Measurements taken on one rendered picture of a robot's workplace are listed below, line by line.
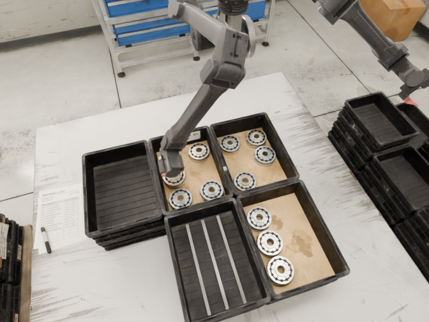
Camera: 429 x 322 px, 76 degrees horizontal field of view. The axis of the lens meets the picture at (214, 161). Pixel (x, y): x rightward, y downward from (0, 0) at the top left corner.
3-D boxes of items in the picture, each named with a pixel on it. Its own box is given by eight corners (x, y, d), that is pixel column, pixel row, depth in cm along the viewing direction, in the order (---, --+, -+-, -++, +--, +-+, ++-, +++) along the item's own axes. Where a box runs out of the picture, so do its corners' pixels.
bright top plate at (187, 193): (167, 191, 123) (166, 191, 122) (189, 186, 124) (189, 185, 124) (171, 212, 118) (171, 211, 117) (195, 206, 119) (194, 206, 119)
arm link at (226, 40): (262, 37, 71) (230, 27, 65) (241, 87, 77) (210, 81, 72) (196, 0, 101) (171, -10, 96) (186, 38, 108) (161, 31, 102)
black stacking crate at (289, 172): (209, 139, 144) (209, 125, 135) (262, 126, 149) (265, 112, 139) (233, 207, 124) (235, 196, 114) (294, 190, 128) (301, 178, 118)
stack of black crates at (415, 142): (365, 128, 233) (378, 108, 214) (394, 119, 238) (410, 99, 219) (396, 166, 212) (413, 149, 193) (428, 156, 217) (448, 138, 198)
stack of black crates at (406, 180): (351, 181, 206) (373, 155, 177) (385, 170, 211) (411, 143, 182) (384, 230, 185) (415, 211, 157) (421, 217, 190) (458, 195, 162)
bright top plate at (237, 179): (230, 175, 127) (230, 174, 127) (251, 169, 129) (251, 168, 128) (238, 194, 122) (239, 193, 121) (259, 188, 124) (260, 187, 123)
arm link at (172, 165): (186, 135, 106) (165, 133, 102) (193, 160, 100) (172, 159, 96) (175, 154, 114) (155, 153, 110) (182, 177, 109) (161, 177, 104)
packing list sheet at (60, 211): (35, 193, 140) (34, 192, 140) (82, 180, 144) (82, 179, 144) (33, 256, 123) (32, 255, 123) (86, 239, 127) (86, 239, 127)
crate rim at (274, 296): (234, 199, 115) (235, 196, 113) (300, 180, 120) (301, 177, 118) (272, 301, 95) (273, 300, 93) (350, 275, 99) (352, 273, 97)
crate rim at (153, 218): (83, 156, 127) (81, 153, 125) (148, 141, 132) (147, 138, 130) (87, 239, 106) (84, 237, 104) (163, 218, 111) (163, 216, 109)
